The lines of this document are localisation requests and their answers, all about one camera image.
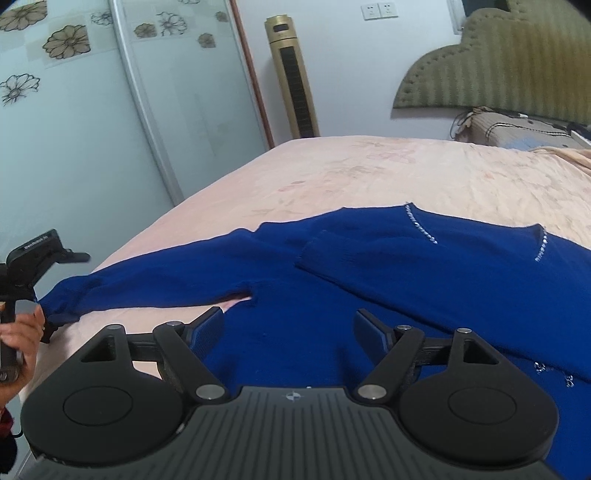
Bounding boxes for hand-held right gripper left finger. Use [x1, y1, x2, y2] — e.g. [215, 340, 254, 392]
[79, 305, 232, 405]

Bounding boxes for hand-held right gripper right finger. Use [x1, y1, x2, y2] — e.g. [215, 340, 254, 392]
[353, 309, 505, 405]

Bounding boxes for blue knit sweater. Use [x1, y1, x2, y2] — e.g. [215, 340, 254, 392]
[38, 202, 591, 480]

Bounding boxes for person's left hand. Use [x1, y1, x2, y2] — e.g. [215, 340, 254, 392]
[0, 306, 46, 386]

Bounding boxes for flower-print sliding wardrobe door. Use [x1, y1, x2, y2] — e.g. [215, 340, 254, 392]
[0, 0, 186, 319]
[112, 0, 271, 154]

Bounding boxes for pink bed blanket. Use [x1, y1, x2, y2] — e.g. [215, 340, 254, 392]
[28, 136, 591, 416]

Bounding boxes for brown wooden wardrobe trim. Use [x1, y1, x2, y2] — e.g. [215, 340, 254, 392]
[229, 0, 274, 149]

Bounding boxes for gold tower fan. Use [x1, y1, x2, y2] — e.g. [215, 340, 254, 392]
[264, 15, 321, 139]

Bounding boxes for olive padded headboard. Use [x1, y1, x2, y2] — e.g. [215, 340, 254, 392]
[392, 0, 591, 126]

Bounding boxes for window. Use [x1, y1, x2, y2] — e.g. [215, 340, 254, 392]
[454, 0, 525, 34]

